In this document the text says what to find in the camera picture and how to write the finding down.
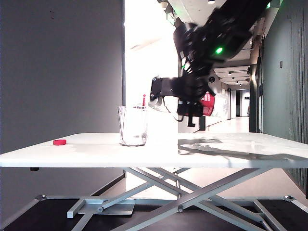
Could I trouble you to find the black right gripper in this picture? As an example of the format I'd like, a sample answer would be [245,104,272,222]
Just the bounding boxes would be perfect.
[177,68,217,128]

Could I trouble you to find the clear water bottle red label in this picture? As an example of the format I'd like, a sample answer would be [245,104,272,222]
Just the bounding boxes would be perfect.
[141,92,229,122]

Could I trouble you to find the clear drinking glass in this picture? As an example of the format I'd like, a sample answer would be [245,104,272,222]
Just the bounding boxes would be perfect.
[117,104,148,147]

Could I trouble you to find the green exit sign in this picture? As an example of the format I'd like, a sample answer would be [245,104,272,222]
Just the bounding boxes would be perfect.
[266,0,283,9]

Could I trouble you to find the black camera cable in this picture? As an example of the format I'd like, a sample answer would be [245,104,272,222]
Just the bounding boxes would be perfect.
[162,95,184,122]

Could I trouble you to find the grey scissor table frame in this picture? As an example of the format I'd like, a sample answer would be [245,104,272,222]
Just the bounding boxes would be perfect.
[0,167,308,231]

